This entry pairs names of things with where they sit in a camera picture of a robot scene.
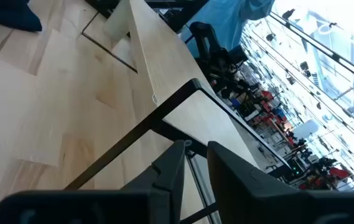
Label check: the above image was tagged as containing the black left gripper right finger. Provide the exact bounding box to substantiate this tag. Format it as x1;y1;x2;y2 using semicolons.
207;141;320;224

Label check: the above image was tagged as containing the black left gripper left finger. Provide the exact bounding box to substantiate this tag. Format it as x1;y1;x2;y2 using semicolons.
121;139;186;224

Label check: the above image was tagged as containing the blue cloth cover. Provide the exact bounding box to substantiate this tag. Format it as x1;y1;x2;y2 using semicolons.
179;0;276;60

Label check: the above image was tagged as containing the dark blue cloth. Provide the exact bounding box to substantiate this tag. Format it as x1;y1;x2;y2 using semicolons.
0;0;43;32

